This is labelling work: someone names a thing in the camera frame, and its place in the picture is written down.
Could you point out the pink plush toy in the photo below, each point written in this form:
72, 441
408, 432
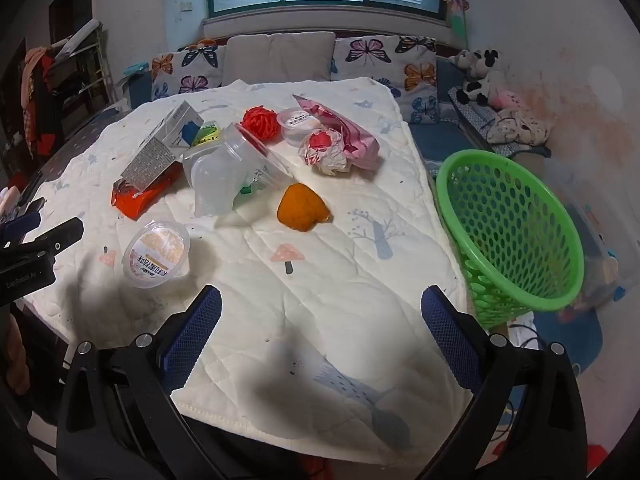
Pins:
507, 99

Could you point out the clear plastic cup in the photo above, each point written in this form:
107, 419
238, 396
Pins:
250, 160

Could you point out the black white plush cow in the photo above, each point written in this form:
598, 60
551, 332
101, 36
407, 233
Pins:
477, 75

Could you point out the beige patterned cloth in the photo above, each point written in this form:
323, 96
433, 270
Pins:
517, 127

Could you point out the white grey carton box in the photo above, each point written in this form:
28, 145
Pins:
160, 145

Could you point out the small clear pudding cup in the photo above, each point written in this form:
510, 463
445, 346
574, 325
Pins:
296, 125

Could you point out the large clear pudding cup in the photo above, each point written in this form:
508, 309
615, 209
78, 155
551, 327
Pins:
156, 252

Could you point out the green plastic basket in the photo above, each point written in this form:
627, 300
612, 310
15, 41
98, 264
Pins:
505, 240

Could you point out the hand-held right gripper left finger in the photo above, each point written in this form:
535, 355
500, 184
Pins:
195, 330

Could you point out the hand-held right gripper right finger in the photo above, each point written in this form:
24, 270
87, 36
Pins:
450, 340

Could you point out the blue sofa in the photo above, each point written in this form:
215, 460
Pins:
450, 135

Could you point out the red white paper wrapper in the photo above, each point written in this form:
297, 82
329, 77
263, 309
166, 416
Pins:
325, 152

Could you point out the orange peel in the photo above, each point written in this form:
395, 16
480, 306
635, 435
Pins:
300, 207

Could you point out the colourful pinwheel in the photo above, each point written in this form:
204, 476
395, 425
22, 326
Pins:
455, 2

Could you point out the red yarn ball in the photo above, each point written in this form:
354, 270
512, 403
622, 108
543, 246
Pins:
260, 121

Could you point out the white printed quilted blanket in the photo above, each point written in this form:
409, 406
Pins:
300, 285

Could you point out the metal shelf rack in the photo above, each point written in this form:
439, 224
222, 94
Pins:
82, 65

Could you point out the small butterfly print cushion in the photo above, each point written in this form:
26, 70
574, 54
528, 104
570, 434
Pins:
185, 72

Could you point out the grey cushion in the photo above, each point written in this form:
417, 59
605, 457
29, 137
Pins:
277, 57

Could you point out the large butterfly print cushion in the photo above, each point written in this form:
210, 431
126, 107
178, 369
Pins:
390, 62

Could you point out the pink snack bag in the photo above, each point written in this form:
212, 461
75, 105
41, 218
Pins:
357, 137

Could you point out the hanging red clothes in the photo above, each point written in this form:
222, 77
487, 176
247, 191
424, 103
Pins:
37, 95

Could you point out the green cow print wrapper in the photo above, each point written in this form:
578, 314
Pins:
246, 190

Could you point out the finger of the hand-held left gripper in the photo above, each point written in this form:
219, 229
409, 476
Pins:
22, 222
50, 242

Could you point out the teal packet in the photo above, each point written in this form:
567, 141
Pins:
135, 70

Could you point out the person's left forearm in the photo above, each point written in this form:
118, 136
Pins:
15, 355

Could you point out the orange red snack packet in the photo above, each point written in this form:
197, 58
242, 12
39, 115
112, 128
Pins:
135, 201

